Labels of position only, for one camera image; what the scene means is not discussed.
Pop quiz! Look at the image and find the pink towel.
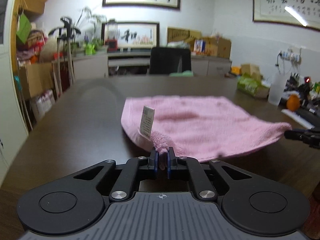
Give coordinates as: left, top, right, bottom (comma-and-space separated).
121, 95, 292, 163

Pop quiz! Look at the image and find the white towel label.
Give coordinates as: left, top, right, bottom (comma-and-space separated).
139, 106, 155, 139

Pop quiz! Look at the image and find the orange fruit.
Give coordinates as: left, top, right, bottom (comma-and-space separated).
286, 94, 300, 112

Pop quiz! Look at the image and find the translucent plastic cup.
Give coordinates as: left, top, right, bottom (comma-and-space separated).
268, 73, 288, 106

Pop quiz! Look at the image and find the green tissue pack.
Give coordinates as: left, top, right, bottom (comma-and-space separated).
237, 74, 270, 99

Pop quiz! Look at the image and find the white power strip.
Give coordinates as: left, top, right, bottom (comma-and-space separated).
279, 51, 301, 63

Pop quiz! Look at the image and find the white rice sack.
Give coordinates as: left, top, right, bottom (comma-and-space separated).
30, 89, 55, 121

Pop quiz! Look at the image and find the green cushion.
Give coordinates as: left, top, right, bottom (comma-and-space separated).
169, 70, 194, 77

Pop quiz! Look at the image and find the grey metal filing cabinet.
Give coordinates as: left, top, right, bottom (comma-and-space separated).
1, 0, 28, 181

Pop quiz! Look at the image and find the white low sideboard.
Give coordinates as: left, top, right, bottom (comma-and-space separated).
53, 49, 233, 79

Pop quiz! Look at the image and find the open cardboard box right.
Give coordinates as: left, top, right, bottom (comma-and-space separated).
193, 37, 232, 59

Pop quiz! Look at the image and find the black office chair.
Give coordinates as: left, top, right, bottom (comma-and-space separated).
149, 47, 191, 75

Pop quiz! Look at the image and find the large cardboard box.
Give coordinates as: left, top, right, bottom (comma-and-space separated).
19, 62, 54, 100

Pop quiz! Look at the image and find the potted green plant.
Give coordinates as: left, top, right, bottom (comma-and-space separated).
71, 7, 107, 53

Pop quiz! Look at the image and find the framed calligraphy lotus picture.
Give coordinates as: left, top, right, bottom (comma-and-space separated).
101, 22, 159, 50

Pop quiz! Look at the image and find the red blender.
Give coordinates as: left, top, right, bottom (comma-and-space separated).
105, 19, 118, 52

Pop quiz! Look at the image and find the metal tripod stand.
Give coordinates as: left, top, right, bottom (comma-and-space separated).
48, 16, 81, 86

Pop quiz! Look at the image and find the green box on pile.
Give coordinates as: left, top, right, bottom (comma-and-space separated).
16, 13, 31, 44

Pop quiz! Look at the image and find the calligraphy frame right wall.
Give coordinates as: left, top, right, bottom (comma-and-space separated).
253, 0, 319, 31

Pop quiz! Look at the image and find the teal handled mop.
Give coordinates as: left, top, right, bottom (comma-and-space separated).
14, 75, 33, 131

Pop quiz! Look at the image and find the flat cardboard against wall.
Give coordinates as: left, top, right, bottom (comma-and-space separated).
167, 27, 202, 43

